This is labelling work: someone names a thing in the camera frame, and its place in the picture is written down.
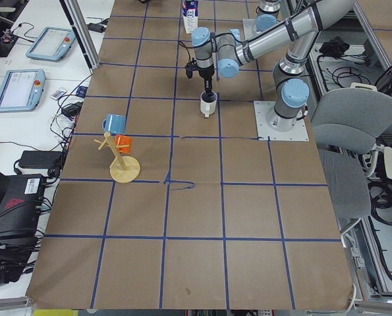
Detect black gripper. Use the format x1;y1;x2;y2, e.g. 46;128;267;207
185;58;215;99

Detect white ribbed mug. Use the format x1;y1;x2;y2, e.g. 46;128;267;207
200;92;217;119

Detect milk carton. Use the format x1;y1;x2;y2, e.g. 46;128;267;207
182;0;198;34

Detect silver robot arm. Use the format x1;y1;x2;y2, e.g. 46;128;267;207
255;0;280;32
185;1;354;132

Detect blue mug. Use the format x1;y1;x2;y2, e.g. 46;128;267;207
102;113;126;134

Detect orange mug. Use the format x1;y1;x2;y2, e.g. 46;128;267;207
115;134;132;154

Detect wooden mug tree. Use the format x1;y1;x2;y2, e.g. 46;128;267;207
95;132;140;183

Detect black power adapter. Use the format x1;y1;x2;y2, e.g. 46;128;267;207
87;23;106;33

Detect grey office chair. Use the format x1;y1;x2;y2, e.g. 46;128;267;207
311;88;392;223

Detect small remote control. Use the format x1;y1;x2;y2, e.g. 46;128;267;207
50;88;67;101

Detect far teach pendant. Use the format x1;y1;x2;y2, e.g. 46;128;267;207
26;27;76;62

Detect teach pendant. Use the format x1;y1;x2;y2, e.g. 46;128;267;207
26;27;76;62
0;69;46;113

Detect near teach pendant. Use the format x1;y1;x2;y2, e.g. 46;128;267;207
0;69;46;113

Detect black power brick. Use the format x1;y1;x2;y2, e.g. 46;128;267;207
18;151;61;169

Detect black computer box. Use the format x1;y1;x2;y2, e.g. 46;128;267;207
0;174;45;240

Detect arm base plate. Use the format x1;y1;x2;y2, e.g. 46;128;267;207
242;18;258;40
254;101;309;142

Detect aluminium frame post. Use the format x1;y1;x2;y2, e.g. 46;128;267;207
59;0;99;70

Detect coiled black cables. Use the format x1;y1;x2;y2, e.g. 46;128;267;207
368;180;392;226

